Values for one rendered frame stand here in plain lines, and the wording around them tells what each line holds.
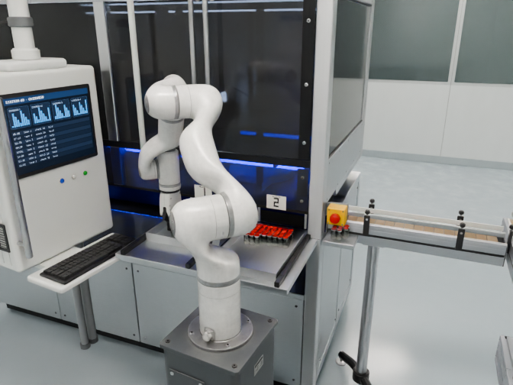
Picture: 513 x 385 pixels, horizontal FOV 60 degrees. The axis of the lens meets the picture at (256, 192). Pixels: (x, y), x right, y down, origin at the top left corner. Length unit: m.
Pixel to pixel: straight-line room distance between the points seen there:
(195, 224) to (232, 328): 0.35
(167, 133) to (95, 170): 0.59
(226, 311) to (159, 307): 1.18
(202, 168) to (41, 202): 0.90
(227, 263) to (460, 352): 1.91
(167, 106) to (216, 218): 0.38
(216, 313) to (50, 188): 0.97
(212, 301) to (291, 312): 0.87
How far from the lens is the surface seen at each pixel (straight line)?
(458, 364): 2.79
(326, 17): 1.67
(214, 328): 1.30
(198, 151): 1.23
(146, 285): 2.39
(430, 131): 6.36
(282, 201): 1.84
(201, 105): 1.34
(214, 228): 1.14
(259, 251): 1.75
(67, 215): 2.04
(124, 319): 2.62
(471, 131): 6.37
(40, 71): 1.91
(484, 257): 1.94
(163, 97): 1.33
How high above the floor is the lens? 1.70
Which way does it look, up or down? 20 degrees down
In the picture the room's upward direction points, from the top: straight up
